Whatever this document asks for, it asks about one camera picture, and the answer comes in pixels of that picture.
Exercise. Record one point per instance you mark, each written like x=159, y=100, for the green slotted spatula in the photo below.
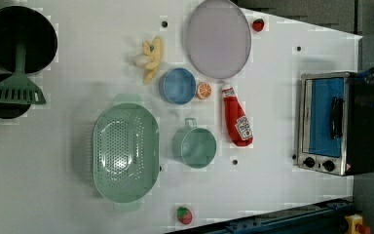
x=18, y=88

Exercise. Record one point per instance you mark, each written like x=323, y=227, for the green plastic mug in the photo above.
x=194, y=146

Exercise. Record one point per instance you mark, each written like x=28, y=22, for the plush peeled banana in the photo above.
x=150, y=59

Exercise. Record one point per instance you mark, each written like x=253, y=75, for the small red plush tomato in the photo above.
x=258, y=25

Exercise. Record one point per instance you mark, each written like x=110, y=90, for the yellow red clamp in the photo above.
x=356, y=225

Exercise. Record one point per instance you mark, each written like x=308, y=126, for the plush red strawberry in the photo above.
x=184, y=215

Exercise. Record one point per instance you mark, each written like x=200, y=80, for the green plastic strainer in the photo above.
x=125, y=145

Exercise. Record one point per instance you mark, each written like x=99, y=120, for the lavender round plate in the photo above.
x=218, y=39

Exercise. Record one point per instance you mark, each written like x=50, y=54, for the silver toaster oven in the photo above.
x=336, y=124

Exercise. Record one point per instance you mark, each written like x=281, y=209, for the black frying pan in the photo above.
x=23, y=25

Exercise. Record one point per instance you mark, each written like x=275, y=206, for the plush orange slice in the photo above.
x=204, y=90

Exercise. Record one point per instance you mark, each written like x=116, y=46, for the blue metal frame rail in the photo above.
x=319, y=218

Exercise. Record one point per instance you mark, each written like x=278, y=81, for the red plush ketchup bottle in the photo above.
x=237, y=123

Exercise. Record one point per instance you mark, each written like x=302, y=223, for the blue plastic bowl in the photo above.
x=178, y=86

